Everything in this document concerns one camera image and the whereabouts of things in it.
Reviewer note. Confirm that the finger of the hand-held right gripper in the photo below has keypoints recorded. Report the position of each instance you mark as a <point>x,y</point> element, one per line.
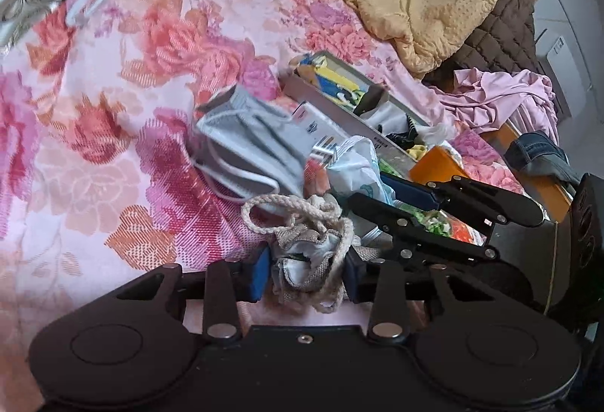
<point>401,223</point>
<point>410,192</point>

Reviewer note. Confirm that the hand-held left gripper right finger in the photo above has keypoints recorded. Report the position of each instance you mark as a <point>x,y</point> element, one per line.
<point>354,278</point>

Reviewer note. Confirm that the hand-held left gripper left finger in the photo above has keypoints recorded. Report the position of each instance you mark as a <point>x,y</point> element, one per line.
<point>258,274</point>

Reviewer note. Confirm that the colourful printed packet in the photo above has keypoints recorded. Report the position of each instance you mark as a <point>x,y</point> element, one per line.
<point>448,228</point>

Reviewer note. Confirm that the white plastic bag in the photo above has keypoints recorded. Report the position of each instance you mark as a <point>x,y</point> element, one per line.
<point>354,166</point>

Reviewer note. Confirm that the grey cardboard box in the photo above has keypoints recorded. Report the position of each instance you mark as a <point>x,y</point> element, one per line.
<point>311,103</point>

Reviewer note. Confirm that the cartoon printed towel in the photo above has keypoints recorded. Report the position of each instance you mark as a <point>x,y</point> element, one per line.
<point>330,79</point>

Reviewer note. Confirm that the black striped sock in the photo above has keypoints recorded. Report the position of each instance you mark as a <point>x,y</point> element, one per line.
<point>408,133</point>

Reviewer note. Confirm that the white cloth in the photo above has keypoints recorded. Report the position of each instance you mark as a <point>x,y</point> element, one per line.
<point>389,117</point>

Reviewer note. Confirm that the blue jeans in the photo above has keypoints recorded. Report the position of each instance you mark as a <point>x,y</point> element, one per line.
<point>538,155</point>

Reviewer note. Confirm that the pink cloth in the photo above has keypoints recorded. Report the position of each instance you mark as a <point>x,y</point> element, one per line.
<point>500,105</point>

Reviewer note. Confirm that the grey face mask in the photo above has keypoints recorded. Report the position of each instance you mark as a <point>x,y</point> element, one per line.
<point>245,138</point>

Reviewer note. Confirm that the brown quilted jacket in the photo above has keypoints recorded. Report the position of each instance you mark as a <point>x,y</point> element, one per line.
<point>500,34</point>

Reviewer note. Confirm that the white air conditioner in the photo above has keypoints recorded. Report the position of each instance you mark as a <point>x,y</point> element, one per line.
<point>554,63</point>

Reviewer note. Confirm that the pink floral bed sheet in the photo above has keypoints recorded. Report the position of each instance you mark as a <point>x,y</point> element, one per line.
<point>118,133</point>

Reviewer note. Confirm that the silver patterned cloth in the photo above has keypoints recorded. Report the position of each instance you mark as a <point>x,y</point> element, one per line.
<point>33,1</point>

